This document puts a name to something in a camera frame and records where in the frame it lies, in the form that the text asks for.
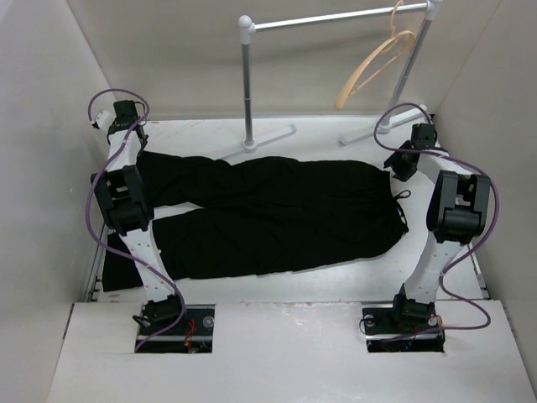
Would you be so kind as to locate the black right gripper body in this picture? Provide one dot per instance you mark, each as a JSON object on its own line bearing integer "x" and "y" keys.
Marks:
{"x": 397, "y": 161}

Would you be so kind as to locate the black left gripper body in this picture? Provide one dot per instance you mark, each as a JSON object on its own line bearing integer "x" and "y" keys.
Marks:
{"x": 143, "y": 144}

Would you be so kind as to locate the beige plastic hanger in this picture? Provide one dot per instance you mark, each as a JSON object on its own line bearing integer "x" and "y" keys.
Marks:
{"x": 399, "y": 43}

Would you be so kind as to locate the black trousers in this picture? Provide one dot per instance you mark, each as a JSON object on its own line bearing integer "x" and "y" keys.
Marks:
{"x": 268, "y": 215}

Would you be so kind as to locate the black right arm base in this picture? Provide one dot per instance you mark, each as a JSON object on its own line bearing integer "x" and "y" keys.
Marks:
{"x": 387, "y": 331}

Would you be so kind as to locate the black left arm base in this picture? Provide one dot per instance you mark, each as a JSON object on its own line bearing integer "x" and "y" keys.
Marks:
{"x": 194, "y": 334}

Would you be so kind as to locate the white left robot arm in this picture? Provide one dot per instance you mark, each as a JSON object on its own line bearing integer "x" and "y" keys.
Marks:
{"x": 126, "y": 209}

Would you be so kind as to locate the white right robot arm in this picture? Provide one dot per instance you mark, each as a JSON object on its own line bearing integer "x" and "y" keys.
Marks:
{"x": 456, "y": 215}

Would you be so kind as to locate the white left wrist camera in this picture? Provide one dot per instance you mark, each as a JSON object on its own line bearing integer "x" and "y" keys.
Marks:
{"x": 103, "y": 120}

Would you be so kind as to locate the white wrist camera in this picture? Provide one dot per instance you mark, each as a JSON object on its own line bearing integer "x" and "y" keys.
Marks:
{"x": 423, "y": 109}
{"x": 103, "y": 120}

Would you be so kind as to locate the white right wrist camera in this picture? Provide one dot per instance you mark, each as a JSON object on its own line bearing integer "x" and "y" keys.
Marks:
{"x": 423, "y": 109}

